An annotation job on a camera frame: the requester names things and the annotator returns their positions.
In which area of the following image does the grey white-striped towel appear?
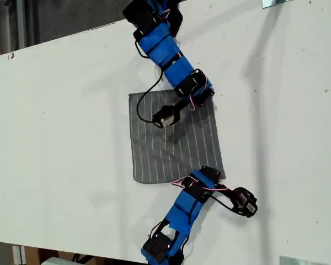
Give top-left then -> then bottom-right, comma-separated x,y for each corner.
128,89 -> 226,185

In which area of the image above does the black base clamp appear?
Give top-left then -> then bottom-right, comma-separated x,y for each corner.
169,247 -> 186,265
169,8 -> 184,38

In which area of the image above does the white plastic container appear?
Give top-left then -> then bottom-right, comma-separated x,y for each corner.
41,257 -> 74,265

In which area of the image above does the white table leg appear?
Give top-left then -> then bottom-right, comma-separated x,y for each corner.
12,244 -> 26,265

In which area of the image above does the black camera stalk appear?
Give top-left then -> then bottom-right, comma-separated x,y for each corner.
172,100 -> 190,114
220,188 -> 239,201

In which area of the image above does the black camera cable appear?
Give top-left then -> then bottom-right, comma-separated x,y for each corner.
208,194 -> 248,219
136,73 -> 163,125

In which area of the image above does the black camera box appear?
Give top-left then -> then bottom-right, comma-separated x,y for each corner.
153,104 -> 181,129
231,187 -> 258,219

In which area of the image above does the steel bracket plate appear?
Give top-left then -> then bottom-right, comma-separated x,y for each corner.
261,0 -> 291,9

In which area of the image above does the grey metal post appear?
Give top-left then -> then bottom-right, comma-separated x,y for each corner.
15,0 -> 26,50

